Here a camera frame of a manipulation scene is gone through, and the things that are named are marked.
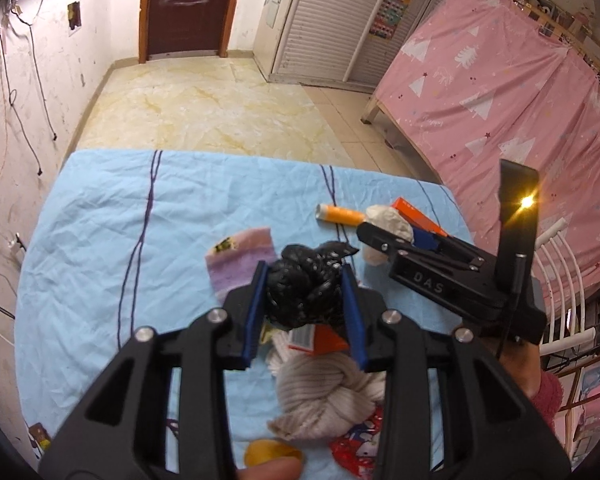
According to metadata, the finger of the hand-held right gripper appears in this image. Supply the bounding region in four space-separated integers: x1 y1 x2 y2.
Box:
413 228 486 260
356 222 484 272

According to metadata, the dark red door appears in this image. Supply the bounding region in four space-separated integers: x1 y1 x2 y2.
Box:
139 0 246 63

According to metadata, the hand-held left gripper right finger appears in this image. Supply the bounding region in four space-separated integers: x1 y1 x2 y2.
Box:
340 265 573 480

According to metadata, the yellow plastic piece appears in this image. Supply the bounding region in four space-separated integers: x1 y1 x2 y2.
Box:
245 439 303 466

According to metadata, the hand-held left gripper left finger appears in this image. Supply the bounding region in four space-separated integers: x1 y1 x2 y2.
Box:
37 261 276 480

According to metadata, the white crumpled paper ball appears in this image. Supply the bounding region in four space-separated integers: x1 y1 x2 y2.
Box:
362 205 415 267

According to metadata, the white louvred wardrobe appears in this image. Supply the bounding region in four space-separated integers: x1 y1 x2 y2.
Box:
254 0 461 93

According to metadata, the light blue tablecloth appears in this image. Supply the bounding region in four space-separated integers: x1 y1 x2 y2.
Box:
14 148 476 480

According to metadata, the wooden bed frame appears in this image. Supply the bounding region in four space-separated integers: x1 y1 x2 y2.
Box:
361 95 446 183

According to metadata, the black wall cable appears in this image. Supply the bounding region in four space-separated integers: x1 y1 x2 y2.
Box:
0 0 59 176

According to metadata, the person's right hand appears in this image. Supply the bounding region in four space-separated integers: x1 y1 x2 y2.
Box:
497 342 546 398

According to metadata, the red printed wrapper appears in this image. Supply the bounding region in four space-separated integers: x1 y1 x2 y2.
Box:
330 405 386 478

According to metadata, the black plastic bag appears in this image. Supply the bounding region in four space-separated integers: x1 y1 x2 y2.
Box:
265 241 359 332

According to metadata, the purple striped sock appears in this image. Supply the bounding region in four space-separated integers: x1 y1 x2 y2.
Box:
205 227 276 306

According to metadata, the person's left hand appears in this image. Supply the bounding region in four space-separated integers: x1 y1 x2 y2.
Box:
237 457 303 480

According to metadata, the colourful wall poster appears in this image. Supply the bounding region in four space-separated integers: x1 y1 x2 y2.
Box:
369 0 417 41

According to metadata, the orange thread spool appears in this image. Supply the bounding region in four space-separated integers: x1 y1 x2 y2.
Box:
315 203 367 227

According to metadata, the small orange white carton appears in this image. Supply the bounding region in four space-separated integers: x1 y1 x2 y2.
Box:
287 324 351 357

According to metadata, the pink patterned bed sheet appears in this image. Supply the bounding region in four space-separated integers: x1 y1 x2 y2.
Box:
372 0 600 311

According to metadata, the orange cardboard box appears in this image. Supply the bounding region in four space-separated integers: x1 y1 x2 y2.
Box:
391 197 449 238

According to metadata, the beige knitted sock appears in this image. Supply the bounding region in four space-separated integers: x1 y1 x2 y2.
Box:
266 332 387 442

